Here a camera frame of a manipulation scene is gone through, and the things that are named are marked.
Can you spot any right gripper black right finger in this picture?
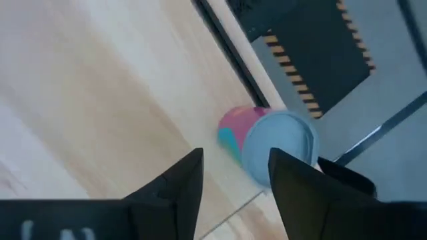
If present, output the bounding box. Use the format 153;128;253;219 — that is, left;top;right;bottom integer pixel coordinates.
268;147;427;240

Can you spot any black hazard-striped floor mat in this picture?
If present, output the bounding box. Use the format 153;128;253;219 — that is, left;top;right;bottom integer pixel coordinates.
226;0;377;120

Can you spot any black aluminium table frame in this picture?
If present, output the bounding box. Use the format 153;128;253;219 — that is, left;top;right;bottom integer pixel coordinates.
191;0;271;108

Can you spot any black floor tape line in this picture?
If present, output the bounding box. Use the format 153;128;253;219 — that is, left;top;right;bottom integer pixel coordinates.
333;91;427;167
397;0;427;73

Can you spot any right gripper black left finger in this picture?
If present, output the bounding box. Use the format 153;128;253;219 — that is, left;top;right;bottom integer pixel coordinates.
0;147;205;240

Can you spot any pink and green can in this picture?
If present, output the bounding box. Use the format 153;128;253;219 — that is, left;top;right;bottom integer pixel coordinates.
217;105;320;189

